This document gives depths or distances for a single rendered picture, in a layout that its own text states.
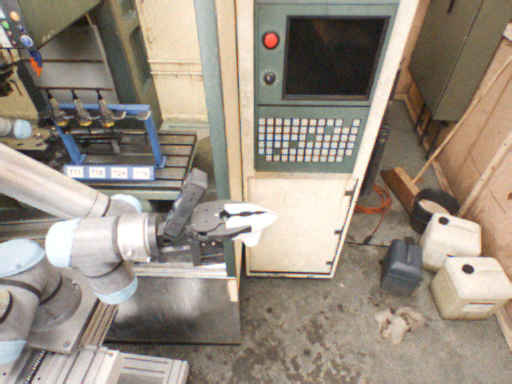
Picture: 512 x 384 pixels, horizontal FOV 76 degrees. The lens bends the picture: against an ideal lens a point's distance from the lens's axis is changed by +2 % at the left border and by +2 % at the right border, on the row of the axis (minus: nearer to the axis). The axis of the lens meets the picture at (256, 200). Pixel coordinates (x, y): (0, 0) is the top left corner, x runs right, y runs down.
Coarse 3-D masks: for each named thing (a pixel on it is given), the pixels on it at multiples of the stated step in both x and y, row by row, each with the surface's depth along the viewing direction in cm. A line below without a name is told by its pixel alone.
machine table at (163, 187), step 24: (96, 144) 186; (120, 144) 187; (144, 144) 187; (168, 144) 187; (192, 144) 187; (168, 168) 170; (0, 192) 165; (120, 192) 162; (144, 192) 162; (168, 192) 162
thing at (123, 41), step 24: (120, 0) 189; (96, 24) 175; (120, 24) 178; (120, 48) 183; (144, 48) 216; (24, 72) 195; (120, 72) 193; (144, 72) 225; (120, 96) 204; (144, 96) 215; (72, 120) 215; (96, 120) 214; (120, 120) 214
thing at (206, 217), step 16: (208, 208) 55; (160, 224) 54; (192, 224) 52; (208, 224) 51; (160, 240) 53; (176, 240) 53; (192, 240) 52; (208, 240) 52; (160, 256) 55; (192, 256) 54; (208, 256) 54
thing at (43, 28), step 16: (0, 0) 108; (16, 0) 108; (32, 0) 114; (48, 0) 123; (64, 0) 133; (80, 0) 144; (96, 0) 157; (32, 16) 115; (48, 16) 123; (64, 16) 133; (80, 16) 145; (16, 32) 115; (32, 32) 115; (48, 32) 123; (0, 48) 119; (16, 48) 119
